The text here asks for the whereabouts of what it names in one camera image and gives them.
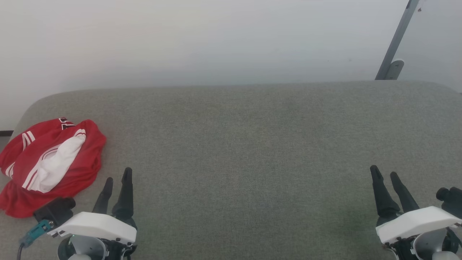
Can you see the grey metal bar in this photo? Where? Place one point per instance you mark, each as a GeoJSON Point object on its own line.
{"type": "Point", "coordinates": [397, 38]}

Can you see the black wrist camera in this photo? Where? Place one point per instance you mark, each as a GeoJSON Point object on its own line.
{"type": "Point", "coordinates": [56, 211]}
{"type": "Point", "coordinates": [451, 200]}

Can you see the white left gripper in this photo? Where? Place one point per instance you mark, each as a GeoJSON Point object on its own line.
{"type": "Point", "coordinates": [97, 225]}

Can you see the red and white garment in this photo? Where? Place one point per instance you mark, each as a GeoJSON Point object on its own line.
{"type": "Point", "coordinates": [83, 159]}

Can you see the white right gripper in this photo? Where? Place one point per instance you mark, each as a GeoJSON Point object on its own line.
{"type": "Point", "coordinates": [415, 222]}

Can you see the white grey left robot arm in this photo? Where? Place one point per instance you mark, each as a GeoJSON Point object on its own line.
{"type": "Point", "coordinates": [90, 250]}

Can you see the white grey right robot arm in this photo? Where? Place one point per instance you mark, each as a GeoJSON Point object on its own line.
{"type": "Point", "coordinates": [429, 245]}

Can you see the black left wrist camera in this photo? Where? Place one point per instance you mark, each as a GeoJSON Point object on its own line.
{"type": "Point", "coordinates": [56, 211]}

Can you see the grey metal mounting bracket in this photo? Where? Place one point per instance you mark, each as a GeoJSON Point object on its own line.
{"type": "Point", "coordinates": [395, 69]}

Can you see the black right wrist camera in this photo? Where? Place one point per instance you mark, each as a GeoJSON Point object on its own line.
{"type": "Point", "coordinates": [451, 200]}

